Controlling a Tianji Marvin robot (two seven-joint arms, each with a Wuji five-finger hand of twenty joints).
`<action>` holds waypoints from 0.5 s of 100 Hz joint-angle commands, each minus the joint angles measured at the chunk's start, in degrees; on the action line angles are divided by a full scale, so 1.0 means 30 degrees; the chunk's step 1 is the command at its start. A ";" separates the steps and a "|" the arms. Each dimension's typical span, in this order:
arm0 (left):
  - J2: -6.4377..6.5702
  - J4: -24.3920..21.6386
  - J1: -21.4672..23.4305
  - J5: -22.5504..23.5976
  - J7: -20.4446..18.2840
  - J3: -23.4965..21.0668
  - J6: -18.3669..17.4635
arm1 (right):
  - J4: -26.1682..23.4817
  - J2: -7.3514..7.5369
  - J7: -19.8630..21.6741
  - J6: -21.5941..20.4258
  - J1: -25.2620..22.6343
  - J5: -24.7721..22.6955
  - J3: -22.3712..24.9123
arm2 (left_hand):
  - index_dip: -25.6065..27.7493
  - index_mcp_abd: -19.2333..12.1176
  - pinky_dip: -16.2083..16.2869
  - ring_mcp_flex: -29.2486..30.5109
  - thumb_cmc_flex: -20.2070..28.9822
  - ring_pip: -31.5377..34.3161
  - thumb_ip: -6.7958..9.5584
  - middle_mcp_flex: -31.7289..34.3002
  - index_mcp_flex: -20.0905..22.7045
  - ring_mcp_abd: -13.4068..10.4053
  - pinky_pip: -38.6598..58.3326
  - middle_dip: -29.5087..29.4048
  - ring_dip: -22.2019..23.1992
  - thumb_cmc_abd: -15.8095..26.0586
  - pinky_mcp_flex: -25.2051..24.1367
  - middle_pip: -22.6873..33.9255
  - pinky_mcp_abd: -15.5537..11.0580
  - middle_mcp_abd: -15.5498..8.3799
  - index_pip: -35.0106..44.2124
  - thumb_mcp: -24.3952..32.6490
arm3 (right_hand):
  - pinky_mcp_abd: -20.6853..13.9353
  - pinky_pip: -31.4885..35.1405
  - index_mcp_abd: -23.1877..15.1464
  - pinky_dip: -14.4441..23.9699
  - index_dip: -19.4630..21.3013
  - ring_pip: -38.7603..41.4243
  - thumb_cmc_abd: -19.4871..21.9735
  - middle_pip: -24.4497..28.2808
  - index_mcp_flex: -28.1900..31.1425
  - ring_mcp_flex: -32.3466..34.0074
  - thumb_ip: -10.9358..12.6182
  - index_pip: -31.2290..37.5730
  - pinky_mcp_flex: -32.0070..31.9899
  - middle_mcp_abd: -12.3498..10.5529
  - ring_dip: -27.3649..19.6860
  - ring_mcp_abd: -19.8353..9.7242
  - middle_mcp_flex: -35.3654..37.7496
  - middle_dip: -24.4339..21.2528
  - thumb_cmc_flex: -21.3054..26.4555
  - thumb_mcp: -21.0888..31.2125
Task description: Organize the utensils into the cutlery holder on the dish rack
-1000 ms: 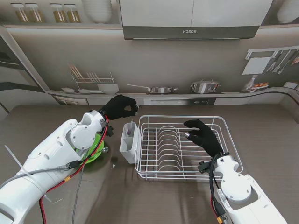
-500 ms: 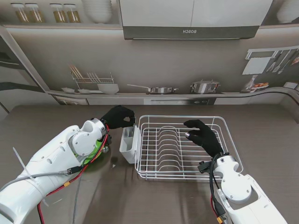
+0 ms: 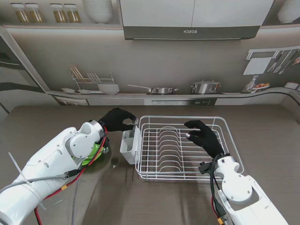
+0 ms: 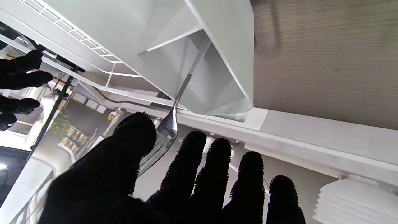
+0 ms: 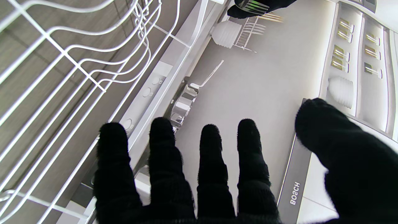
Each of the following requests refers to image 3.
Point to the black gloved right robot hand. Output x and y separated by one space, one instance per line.
208 140

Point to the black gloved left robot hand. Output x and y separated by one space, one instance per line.
114 119

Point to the white plastic utensil holder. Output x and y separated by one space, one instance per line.
129 154

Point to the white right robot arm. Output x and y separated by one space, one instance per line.
236 185

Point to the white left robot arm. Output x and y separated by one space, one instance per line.
47 168

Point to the silver metal spoon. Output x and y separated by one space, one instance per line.
106 150

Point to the green plastic plate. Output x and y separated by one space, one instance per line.
97 148

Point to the printed kitchen backdrop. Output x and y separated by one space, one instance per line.
150 65

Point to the white zip tie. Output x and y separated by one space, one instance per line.
23 175

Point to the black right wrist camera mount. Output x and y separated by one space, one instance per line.
204 168

